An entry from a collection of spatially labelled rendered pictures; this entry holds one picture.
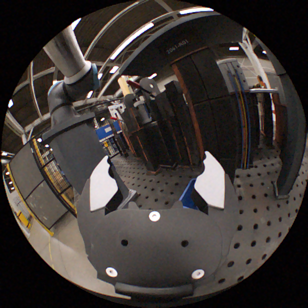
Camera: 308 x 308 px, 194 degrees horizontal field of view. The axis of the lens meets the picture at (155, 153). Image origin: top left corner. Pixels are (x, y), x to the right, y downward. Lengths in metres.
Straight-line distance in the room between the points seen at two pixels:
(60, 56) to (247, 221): 0.63
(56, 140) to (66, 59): 0.24
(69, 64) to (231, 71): 0.48
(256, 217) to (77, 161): 0.55
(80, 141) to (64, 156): 0.07
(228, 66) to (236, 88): 0.08
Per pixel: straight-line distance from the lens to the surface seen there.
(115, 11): 8.57
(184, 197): 0.25
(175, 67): 0.23
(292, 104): 0.31
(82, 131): 0.35
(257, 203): 0.35
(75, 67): 0.37
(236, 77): 0.37
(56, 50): 0.33
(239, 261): 0.29
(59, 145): 0.34
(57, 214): 2.80
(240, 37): 0.36
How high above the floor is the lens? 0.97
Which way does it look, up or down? 20 degrees down
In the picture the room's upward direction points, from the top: 23 degrees counter-clockwise
